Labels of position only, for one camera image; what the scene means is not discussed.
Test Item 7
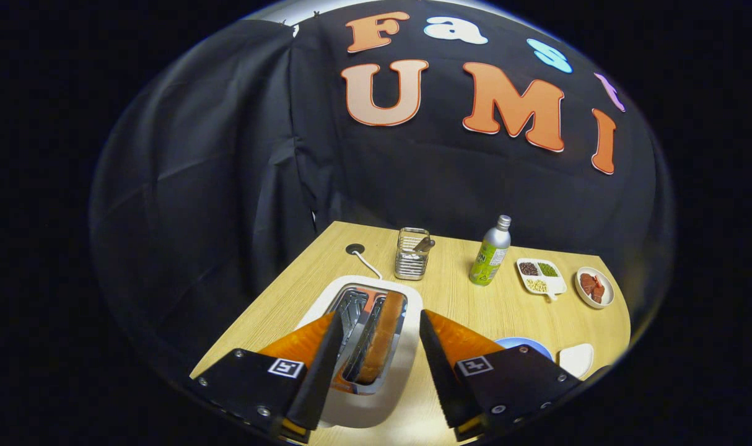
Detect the white round plate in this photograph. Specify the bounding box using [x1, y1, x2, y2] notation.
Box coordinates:
[575, 266, 615, 309]

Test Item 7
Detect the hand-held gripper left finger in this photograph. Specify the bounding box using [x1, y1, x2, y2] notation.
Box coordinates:
[190, 310, 346, 444]

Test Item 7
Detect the white square plate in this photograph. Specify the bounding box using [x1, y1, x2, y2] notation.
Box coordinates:
[558, 343, 595, 380]

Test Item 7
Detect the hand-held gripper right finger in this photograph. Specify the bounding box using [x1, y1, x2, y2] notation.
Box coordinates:
[419, 309, 582, 442]

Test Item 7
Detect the toasted bread slice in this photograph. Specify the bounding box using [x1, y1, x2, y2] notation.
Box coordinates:
[356, 291, 406, 385]

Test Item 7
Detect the blue round plate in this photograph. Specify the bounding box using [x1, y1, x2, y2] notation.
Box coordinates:
[495, 336, 554, 361]

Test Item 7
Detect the silver green bottle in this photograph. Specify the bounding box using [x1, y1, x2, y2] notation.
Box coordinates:
[469, 214, 512, 287]

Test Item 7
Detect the white toaster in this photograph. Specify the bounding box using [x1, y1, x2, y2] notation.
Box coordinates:
[295, 275, 424, 429]

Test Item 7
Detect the metal wire basket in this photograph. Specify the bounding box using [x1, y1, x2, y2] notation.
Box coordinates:
[394, 227, 431, 281]

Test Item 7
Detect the white divided dish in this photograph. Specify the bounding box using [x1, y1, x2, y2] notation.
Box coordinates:
[516, 258, 567, 302]

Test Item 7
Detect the white toaster cable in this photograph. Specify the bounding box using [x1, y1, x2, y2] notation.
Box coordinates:
[353, 250, 383, 281]

